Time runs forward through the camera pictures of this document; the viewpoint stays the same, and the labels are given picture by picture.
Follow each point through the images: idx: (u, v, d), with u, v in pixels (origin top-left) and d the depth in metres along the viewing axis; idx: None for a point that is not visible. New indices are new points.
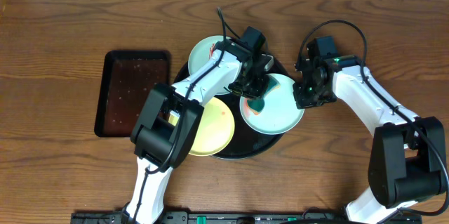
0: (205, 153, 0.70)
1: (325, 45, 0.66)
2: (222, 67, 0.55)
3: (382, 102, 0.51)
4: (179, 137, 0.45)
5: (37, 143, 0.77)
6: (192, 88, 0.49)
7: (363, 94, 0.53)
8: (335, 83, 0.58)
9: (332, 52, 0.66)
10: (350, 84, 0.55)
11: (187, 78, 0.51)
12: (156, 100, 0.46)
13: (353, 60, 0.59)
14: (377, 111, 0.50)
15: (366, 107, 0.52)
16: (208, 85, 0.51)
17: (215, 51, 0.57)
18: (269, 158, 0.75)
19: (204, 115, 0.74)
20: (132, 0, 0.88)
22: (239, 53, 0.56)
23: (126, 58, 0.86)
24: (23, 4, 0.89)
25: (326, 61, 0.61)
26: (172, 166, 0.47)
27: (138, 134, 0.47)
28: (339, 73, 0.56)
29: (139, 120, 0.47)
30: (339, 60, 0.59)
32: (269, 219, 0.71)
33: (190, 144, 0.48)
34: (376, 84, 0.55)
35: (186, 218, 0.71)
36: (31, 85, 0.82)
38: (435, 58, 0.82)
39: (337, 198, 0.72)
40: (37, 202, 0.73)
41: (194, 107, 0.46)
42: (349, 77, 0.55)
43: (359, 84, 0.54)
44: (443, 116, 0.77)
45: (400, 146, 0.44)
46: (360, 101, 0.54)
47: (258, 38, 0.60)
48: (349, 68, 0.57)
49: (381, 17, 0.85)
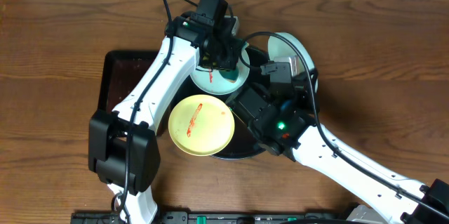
0: (206, 153, 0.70)
1: (250, 100, 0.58)
2: (172, 63, 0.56)
3: (381, 185, 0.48)
4: (133, 162, 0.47)
5: (37, 143, 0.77)
6: (137, 107, 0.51)
7: (351, 178, 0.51)
8: (299, 158, 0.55)
9: (262, 104, 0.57)
10: (324, 163, 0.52)
11: (133, 93, 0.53)
12: (99, 133, 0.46)
13: (298, 117, 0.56)
14: (381, 199, 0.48)
15: (363, 191, 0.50)
16: (158, 93, 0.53)
17: (165, 41, 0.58)
18: (268, 158, 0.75)
19: (200, 117, 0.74)
20: (133, 0, 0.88)
22: (191, 34, 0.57)
23: (126, 58, 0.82)
24: (24, 4, 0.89)
25: (271, 133, 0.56)
26: (139, 187, 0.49)
27: (97, 166, 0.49)
28: (297, 148, 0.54)
29: (90, 155, 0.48)
30: (284, 126, 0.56)
32: (269, 219, 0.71)
33: (152, 162, 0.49)
34: (351, 153, 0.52)
35: (187, 218, 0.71)
36: (30, 85, 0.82)
38: (435, 59, 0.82)
39: (337, 198, 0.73)
40: (37, 202, 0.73)
41: (142, 131, 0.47)
42: (318, 154, 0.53)
43: (334, 161, 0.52)
44: (443, 116, 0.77)
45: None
46: (354, 186, 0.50)
47: (215, 6, 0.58)
48: (304, 137, 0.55)
49: (380, 18, 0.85)
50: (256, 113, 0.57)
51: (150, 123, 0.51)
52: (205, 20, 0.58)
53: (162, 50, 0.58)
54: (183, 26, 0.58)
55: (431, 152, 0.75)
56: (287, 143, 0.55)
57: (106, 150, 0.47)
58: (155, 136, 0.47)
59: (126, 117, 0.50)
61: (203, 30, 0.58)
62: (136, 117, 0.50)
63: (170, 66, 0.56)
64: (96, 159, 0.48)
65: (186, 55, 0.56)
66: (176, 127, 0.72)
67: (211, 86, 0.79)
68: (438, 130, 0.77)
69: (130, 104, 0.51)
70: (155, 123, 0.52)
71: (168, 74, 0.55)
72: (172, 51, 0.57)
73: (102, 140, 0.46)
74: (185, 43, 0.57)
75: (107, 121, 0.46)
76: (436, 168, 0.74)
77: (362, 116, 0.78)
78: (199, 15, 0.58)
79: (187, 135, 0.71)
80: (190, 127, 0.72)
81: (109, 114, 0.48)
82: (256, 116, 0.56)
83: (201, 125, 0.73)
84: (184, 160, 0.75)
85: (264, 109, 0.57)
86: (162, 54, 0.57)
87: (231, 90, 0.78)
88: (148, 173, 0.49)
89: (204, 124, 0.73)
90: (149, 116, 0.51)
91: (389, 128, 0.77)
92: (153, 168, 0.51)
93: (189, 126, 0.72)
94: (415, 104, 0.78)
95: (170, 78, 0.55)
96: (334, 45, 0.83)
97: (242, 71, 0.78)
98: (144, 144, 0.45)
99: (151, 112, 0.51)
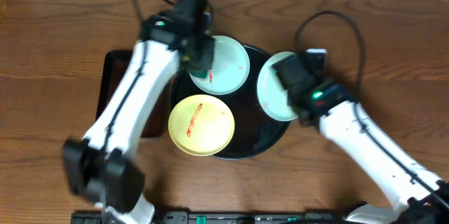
0: (205, 154, 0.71)
1: (294, 67, 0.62)
2: (146, 74, 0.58)
3: (398, 168, 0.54)
4: (111, 189, 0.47)
5: (37, 143, 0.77)
6: (111, 130, 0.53)
7: (370, 153, 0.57)
8: (325, 126, 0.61)
9: (299, 74, 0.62)
10: (347, 134, 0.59)
11: (106, 114, 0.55)
12: (71, 168, 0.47)
13: (335, 92, 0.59)
14: (393, 178, 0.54)
15: (378, 168, 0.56)
16: (132, 111, 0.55)
17: (139, 50, 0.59)
18: (268, 159, 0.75)
19: (200, 117, 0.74)
20: (132, 1, 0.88)
22: (168, 35, 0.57)
23: (126, 58, 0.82)
24: (24, 5, 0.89)
25: (306, 99, 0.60)
26: (122, 206, 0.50)
27: (78, 192, 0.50)
28: (326, 116, 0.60)
29: (69, 184, 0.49)
30: (320, 94, 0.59)
32: (269, 219, 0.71)
33: (132, 182, 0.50)
34: (378, 135, 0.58)
35: (187, 218, 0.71)
36: (30, 86, 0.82)
38: (435, 59, 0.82)
39: (337, 198, 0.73)
40: (37, 202, 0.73)
41: (114, 159, 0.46)
42: (345, 127, 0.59)
43: (359, 134, 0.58)
44: (443, 116, 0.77)
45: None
46: (367, 160, 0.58)
47: (191, 3, 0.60)
48: (337, 109, 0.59)
49: (380, 18, 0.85)
50: (297, 82, 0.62)
51: (125, 148, 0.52)
52: (182, 17, 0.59)
53: (135, 60, 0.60)
54: (157, 27, 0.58)
55: (431, 152, 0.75)
56: (318, 110, 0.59)
57: (83, 178, 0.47)
58: (130, 162, 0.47)
59: (99, 142, 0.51)
61: (180, 31, 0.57)
62: (109, 141, 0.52)
63: (144, 77, 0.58)
64: (75, 187, 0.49)
65: (163, 63, 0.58)
66: (176, 128, 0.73)
67: (211, 86, 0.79)
68: (438, 130, 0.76)
69: (103, 127, 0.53)
70: (132, 140, 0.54)
71: (143, 86, 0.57)
72: (146, 61, 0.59)
73: (78, 170, 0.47)
74: (160, 48, 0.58)
75: (79, 151, 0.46)
76: (436, 168, 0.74)
77: None
78: (175, 13, 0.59)
79: (187, 135, 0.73)
80: (190, 127, 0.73)
81: (79, 144, 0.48)
82: (294, 83, 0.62)
83: (201, 125, 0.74)
84: (184, 160, 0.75)
85: (304, 78, 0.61)
86: (135, 64, 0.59)
87: (231, 90, 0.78)
88: (130, 192, 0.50)
89: (203, 123, 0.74)
90: (123, 140, 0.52)
91: (389, 128, 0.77)
92: (136, 185, 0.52)
93: (189, 126, 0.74)
94: (415, 104, 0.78)
95: (144, 91, 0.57)
96: (334, 45, 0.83)
97: (241, 71, 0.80)
98: (118, 174, 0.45)
99: (124, 130, 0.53)
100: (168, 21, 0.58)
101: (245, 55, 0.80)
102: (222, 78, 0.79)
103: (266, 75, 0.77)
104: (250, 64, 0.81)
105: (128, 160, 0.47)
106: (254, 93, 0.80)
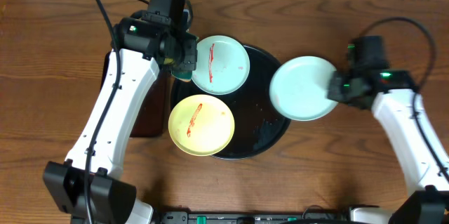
0: (205, 153, 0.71)
1: (374, 47, 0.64)
2: (124, 87, 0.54)
3: (431, 157, 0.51)
4: (98, 207, 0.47)
5: (37, 143, 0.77)
6: (92, 152, 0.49)
7: (408, 134, 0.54)
8: (378, 102, 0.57)
9: (377, 57, 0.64)
10: (396, 114, 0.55)
11: (85, 133, 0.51)
12: (57, 187, 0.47)
13: (404, 79, 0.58)
14: (421, 165, 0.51)
15: (410, 152, 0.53)
16: (114, 130, 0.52)
17: (112, 59, 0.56)
18: (268, 159, 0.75)
19: (200, 117, 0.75)
20: (132, 1, 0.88)
22: (144, 41, 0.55)
23: None
24: (24, 5, 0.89)
25: (373, 74, 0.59)
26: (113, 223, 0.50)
27: (66, 210, 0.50)
28: (385, 93, 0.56)
29: (58, 203, 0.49)
30: (389, 74, 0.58)
32: (269, 219, 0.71)
33: (123, 199, 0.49)
34: (426, 125, 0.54)
35: (187, 218, 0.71)
36: (31, 86, 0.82)
38: (435, 59, 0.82)
39: (337, 198, 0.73)
40: (37, 202, 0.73)
41: (99, 180, 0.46)
42: (398, 108, 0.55)
43: (407, 119, 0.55)
44: (443, 116, 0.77)
45: (438, 217, 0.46)
46: (403, 139, 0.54)
47: (168, 1, 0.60)
48: (399, 93, 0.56)
49: (380, 17, 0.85)
50: (370, 60, 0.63)
51: (109, 168, 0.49)
52: (160, 17, 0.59)
53: (109, 73, 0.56)
54: (130, 31, 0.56)
55: None
56: (380, 86, 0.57)
57: (69, 198, 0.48)
58: (115, 181, 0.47)
59: (81, 166, 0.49)
61: (153, 33, 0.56)
62: (91, 163, 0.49)
63: (122, 90, 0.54)
64: (64, 206, 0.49)
65: (140, 73, 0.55)
66: (177, 128, 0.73)
67: (211, 86, 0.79)
68: (438, 130, 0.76)
69: (83, 150, 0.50)
70: (116, 158, 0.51)
71: (121, 100, 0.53)
72: (122, 71, 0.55)
73: (63, 191, 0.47)
74: (135, 56, 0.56)
75: (62, 173, 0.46)
76: None
77: (361, 116, 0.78)
78: (152, 13, 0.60)
79: (187, 135, 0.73)
80: (190, 127, 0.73)
81: (64, 165, 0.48)
82: (368, 60, 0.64)
83: (201, 125, 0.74)
84: (184, 160, 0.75)
85: (377, 59, 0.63)
86: (111, 76, 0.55)
87: (231, 90, 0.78)
88: (121, 209, 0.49)
89: (204, 123, 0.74)
90: (106, 159, 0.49)
91: None
92: (128, 201, 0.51)
93: (189, 126, 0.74)
94: None
95: (125, 104, 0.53)
96: (334, 45, 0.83)
97: (242, 71, 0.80)
98: (103, 193, 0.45)
99: (106, 151, 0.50)
100: (140, 26, 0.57)
101: (245, 56, 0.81)
102: (222, 78, 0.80)
103: (295, 66, 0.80)
104: (250, 66, 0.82)
105: (113, 179, 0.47)
106: (253, 93, 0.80)
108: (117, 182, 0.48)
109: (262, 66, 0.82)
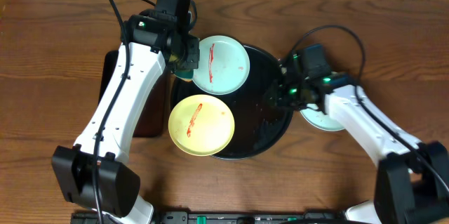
0: (206, 154, 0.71)
1: (313, 56, 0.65)
2: (133, 78, 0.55)
3: (382, 129, 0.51)
4: (106, 192, 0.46)
5: (37, 143, 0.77)
6: (100, 137, 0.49)
7: (358, 119, 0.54)
8: (330, 106, 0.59)
9: (320, 64, 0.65)
10: (344, 107, 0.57)
11: (93, 120, 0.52)
12: (65, 173, 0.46)
13: (342, 81, 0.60)
14: (377, 137, 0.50)
15: (365, 134, 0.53)
16: (122, 118, 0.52)
17: (121, 50, 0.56)
18: (268, 158, 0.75)
19: (200, 119, 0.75)
20: (133, 1, 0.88)
22: (152, 36, 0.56)
23: None
24: (24, 5, 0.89)
25: (316, 83, 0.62)
26: (118, 212, 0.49)
27: (72, 199, 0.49)
28: (330, 94, 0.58)
29: (63, 191, 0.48)
30: (330, 79, 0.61)
32: (269, 219, 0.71)
33: (128, 186, 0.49)
34: (374, 111, 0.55)
35: (187, 218, 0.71)
36: (30, 86, 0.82)
38: (434, 59, 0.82)
39: (337, 198, 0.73)
40: (37, 202, 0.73)
41: (107, 165, 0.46)
42: (342, 101, 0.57)
43: (353, 107, 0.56)
44: (443, 116, 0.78)
45: (405, 180, 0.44)
46: (355, 123, 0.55)
47: (176, 0, 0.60)
48: (342, 89, 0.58)
49: (380, 18, 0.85)
50: (313, 70, 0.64)
51: (117, 154, 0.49)
52: (166, 17, 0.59)
53: (117, 64, 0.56)
54: (139, 27, 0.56)
55: None
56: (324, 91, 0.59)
57: (76, 185, 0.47)
58: (123, 166, 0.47)
59: (90, 151, 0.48)
61: (161, 29, 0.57)
62: (99, 147, 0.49)
63: (130, 80, 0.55)
64: (70, 194, 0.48)
65: (147, 64, 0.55)
66: (176, 128, 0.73)
67: (211, 86, 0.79)
68: (438, 130, 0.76)
69: (92, 135, 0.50)
70: (123, 145, 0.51)
71: (129, 90, 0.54)
72: (130, 62, 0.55)
73: (70, 177, 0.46)
74: (144, 50, 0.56)
75: (70, 158, 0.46)
76: None
77: None
78: (159, 12, 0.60)
79: (187, 135, 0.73)
80: (190, 127, 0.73)
81: (71, 149, 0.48)
82: (311, 70, 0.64)
83: (201, 125, 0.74)
84: (184, 160, 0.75)
85: (321, 67, 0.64)
86: (119, 67, 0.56)
87: (231, 90, 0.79)
88: (127, 196, 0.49)
89: (203, 123, 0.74)
90: (114, 145, 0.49)
91: None
92: (132, 188, 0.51)
93: (189, 126, 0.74)
94: (415, 104, 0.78)
95: (132, 95, 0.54)
96: (334, 45, 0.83)
97: (242, 73, 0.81)
98: (112, 177, 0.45)
99: (115, 138, 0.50)
100: (149, 22, 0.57)
101: (244, 56, 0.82)
102: (222, 78, 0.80)
103: None
104: (250, 66, 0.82)
105: (121, 163, 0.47)
106: (253, 93, 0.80)
108: (125, 168, 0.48)
109: (262, 66, 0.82)
